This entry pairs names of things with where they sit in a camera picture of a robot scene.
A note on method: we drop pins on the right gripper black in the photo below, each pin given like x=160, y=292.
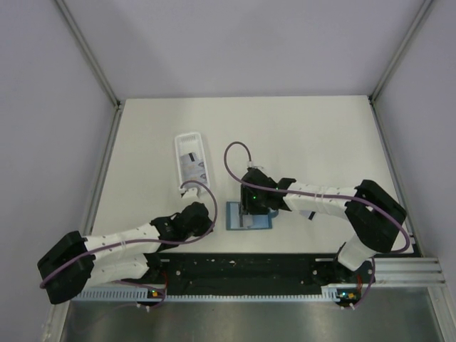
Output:
x=246, y=206

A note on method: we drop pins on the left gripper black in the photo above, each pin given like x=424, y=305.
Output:
x=206, y=226

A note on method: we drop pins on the blue leather card holder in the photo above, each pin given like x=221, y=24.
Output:
x=236, y=221

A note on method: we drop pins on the white plastic basket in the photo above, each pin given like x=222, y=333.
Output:
x=187, y=143

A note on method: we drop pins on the silver VIP card top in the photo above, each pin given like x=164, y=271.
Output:
x=308, y=214

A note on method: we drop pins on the silver vip card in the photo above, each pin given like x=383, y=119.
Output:
x=190, y=161
x=195, y=175
x=308, y=214

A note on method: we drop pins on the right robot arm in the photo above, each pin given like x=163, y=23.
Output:
x=376, y=218

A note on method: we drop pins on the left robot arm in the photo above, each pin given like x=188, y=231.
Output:
x=76, y=262

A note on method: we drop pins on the silver VIP card bottom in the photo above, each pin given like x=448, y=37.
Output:
x=195, y=175

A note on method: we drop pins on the silver VIP card middle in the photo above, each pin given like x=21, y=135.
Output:
x=190, y=161

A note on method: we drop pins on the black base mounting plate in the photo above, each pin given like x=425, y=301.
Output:
x=307, y=269

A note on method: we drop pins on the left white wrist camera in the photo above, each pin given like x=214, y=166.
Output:
x=191, y=193

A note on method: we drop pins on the grey slotted cable duct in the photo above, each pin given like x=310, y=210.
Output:
x=147, y=295

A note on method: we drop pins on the aluminium frame rail front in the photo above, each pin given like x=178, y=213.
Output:
x=408, y=272

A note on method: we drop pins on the right aluminium corner post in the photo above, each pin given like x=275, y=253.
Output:
x=411, y=34

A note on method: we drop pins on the aluminium corner post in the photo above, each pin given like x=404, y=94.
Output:
x=411, y=34
x=86, y=52

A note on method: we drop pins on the left aluminium corner post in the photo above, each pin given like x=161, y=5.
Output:
x=86, y=52

